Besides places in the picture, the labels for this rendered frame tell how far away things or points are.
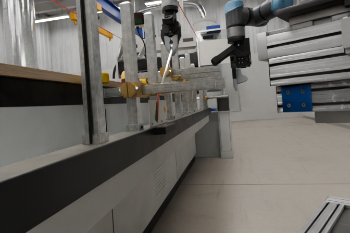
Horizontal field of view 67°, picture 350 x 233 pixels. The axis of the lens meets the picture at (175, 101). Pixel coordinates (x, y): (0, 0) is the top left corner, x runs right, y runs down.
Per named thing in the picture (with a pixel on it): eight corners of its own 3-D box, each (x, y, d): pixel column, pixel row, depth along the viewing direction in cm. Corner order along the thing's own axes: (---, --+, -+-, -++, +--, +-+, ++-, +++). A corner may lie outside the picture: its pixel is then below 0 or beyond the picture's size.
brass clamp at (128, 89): (150, 97, 96) (149, 83, 96) (137, 96, 83) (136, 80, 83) (134, 98, 97) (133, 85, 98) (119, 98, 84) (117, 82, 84)
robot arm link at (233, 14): (248, -1, 107) (230, -3, 104) (250, 26, 107) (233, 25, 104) (237, 6, 115) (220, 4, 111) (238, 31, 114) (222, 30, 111)
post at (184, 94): (189, 125, 187) (185, 57, 187) (189, 125, 184) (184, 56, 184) (185, 125, 188) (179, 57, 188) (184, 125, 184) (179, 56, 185)
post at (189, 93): (194, 113, 211) (189, 53, 212) (193, 113, 208) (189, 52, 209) (189, 113, 212) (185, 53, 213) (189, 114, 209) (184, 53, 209)
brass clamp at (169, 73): (176, 78, 145) (175, 68, 145) (170, 76, 132) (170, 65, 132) (165, 79, 146) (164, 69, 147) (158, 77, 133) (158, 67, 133)
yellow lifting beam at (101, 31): (113, 41, 680) (112, 29, 680) (74, 23, 514) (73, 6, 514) (110, 42, 682) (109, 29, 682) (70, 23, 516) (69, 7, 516)
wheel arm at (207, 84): (216, 91, 88) (215, 78, 88) (215, 90, 85) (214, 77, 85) (96, 100, 97) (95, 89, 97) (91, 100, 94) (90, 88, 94)
